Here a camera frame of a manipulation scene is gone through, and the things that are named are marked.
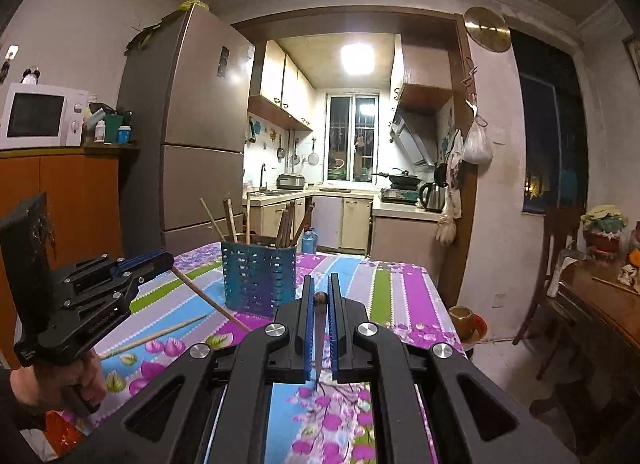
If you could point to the yellow pot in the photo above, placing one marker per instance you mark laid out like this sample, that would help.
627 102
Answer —
462 321

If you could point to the kitchen base cabinets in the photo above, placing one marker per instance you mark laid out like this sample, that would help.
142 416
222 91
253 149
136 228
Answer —
355 219

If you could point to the grey refrigerator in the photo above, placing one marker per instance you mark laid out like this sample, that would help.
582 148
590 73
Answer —
200 94

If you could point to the steel electric kettle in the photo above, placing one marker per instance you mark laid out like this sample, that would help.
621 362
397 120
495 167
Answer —
432 198

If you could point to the gas stove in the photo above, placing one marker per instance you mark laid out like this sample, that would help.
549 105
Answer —
400 195

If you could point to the person's left forearm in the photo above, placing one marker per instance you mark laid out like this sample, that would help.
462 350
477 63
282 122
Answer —
17 414

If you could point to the bunch of wooden chopsticks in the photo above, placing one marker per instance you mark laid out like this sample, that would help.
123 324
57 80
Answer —
286 226

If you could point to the cupboard above range hood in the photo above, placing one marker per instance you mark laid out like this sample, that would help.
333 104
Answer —
425 64

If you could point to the wooden chair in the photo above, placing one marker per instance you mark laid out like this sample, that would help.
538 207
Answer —
560 234

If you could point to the square ceiling light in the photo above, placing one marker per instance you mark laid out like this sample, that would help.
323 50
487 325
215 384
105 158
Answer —
358 59

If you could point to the kitchen faucet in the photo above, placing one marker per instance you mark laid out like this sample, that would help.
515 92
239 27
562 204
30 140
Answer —
263 174

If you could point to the blue perforated utensil holder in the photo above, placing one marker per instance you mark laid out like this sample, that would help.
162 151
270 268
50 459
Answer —
255 279

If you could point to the person's left hand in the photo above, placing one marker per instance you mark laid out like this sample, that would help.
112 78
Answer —
35 386

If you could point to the flower pot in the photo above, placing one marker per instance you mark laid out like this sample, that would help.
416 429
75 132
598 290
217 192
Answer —
602 229

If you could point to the green container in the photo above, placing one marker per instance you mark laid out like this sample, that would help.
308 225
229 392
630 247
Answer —
114 123

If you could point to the floral striped tablecloth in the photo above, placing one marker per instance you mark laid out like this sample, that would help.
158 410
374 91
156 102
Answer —
395 294

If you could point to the dark wooden side table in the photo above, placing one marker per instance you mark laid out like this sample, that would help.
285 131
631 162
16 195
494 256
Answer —
600 304

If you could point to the wall switch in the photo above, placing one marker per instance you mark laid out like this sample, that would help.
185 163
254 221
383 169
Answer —
11 51

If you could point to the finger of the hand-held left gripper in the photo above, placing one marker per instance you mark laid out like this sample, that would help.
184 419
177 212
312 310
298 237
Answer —
140 260
155 270

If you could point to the hanging white plastic bag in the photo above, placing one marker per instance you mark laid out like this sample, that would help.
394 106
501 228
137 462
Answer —
477 146

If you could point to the white microwave oven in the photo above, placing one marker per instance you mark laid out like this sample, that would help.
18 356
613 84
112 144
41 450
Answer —
35 116

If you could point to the red plastic bag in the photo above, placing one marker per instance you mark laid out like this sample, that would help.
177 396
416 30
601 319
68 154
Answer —
65 434

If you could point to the small white bottle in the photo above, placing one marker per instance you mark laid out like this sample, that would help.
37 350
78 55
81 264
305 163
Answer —
100 131

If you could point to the cream wall cupboards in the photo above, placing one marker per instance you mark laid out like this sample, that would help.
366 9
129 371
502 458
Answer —
272 74

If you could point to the pale wooden chopstick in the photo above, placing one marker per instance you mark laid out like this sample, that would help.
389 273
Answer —
150 338

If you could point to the dark brown wooden chopstick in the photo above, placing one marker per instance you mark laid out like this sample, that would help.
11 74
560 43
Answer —
318 344

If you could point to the golden round wall disc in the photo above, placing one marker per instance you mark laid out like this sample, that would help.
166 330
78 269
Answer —
487 29

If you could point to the kitchen window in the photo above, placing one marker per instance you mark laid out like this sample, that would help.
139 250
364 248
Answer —
352 134

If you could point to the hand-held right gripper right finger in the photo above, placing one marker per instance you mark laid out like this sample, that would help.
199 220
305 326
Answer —
332 344

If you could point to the steel range hood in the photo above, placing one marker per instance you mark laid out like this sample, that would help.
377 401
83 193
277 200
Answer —
412 139

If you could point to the hanging cloth bags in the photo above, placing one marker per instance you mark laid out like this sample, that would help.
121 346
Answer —
450 214

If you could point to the dark window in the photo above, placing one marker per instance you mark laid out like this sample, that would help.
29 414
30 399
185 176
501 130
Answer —
545 119

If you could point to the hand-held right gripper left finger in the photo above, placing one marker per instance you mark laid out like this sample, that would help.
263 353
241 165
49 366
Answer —
309 339

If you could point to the orange wooden cabinet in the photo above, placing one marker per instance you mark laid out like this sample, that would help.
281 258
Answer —
85 194

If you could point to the black wok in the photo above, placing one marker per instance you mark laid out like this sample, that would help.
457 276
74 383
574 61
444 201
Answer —
402 178

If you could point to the blue bottle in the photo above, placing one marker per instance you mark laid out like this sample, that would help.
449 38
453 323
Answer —
309 241

